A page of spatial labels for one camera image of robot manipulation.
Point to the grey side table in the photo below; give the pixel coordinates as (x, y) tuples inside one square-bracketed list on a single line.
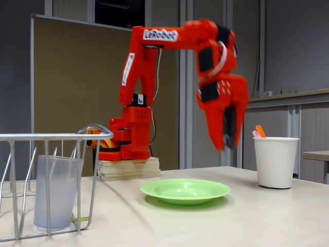
[(317, 155)]

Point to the grey low cabinet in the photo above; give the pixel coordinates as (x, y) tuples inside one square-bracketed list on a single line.
[(313, 121)]

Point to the white paper cup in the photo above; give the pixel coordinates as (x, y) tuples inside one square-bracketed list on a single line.
[(276, 162)]

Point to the pink plastic fork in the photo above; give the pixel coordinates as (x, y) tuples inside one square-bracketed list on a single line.
[(255, 133)]

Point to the wooden base block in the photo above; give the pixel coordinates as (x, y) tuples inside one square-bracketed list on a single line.
[(128, 169)]

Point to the green plastic plate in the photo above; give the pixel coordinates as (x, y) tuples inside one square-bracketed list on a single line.
[(185, 191)]

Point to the small white object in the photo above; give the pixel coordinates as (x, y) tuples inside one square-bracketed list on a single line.
[(268, 93)]

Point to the translucent grey plastic cup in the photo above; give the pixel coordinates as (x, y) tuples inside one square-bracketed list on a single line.
[(59, 195)]

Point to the orange plastic knife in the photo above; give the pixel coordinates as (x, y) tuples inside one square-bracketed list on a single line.
[(260, 131)]

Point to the orange plastic clamp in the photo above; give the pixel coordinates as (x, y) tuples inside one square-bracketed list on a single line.
[(108, 142)]

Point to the brown partition board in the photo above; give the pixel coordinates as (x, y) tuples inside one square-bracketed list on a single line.
[(77, 77)]

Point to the red robot arm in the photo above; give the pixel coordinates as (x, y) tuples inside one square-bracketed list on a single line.
[(138, 77)]

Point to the yellow black tape mark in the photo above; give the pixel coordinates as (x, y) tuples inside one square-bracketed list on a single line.
[(81, 219)]

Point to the grey leaning strip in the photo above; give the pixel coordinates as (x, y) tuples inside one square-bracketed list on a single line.
[(257, 77)]

